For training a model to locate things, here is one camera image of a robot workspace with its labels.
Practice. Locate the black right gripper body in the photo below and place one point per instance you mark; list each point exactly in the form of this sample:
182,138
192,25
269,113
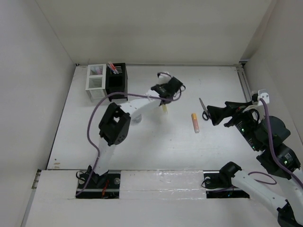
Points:
245,123

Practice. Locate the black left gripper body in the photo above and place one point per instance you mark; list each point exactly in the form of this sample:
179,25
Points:
161,85

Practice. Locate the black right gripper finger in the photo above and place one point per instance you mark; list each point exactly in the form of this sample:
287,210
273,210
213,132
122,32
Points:
237,105
217,114

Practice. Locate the black handled scissors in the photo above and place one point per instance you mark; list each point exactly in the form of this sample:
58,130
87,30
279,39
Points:
205,114

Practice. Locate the yellow highlighter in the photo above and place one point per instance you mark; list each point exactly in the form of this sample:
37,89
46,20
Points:
164,108

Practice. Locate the orange highlighter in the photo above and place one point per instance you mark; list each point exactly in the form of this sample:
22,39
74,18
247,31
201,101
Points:
195,122

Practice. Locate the paper clip tub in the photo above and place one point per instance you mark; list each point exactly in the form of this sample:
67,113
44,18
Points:
136,120

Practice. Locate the red pen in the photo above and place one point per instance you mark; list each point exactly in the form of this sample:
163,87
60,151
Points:
112,67

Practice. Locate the purple highlighter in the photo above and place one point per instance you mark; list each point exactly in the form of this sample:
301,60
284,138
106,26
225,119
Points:
99,71

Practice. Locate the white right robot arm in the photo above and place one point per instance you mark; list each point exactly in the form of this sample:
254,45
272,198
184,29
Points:
266,134

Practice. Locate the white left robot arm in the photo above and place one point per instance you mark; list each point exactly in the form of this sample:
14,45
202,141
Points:
115,123

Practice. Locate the black slatted pen holder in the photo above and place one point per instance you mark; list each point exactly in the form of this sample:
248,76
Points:
116,82

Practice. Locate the white slatted pen holder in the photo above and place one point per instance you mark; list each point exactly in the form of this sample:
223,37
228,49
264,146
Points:
96,84

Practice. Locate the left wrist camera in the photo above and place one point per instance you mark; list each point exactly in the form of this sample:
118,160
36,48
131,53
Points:
163,77

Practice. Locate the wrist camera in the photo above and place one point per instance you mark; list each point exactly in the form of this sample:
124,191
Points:
256,97
163,77

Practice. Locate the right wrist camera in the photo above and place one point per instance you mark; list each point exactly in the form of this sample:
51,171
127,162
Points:
256,97

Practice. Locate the aluminium rail right side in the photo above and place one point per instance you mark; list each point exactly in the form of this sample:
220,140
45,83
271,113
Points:
243,81

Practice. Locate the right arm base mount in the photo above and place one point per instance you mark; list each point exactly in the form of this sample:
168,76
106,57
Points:
218,185

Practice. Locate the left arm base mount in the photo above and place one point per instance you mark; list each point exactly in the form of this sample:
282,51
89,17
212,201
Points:
106,186

